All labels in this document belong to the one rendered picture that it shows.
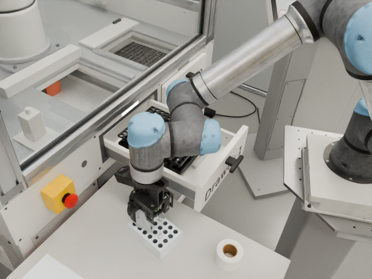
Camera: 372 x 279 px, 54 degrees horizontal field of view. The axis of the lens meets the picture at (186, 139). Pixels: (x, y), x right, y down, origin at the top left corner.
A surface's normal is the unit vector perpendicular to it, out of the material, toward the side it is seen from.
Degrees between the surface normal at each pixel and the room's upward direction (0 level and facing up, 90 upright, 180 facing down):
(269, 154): 90
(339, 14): 70
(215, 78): 56
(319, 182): 2
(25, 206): 90
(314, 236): 90
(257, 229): 0
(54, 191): 0
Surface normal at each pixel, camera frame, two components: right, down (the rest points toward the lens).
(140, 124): 0.05, -0.74
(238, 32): -0.53, 0.55
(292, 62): 0.29, 0.66
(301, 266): -0.20, 0.65
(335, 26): -0.98, 0.08
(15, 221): 0.85, 0.38
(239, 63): -0.27, 0.09
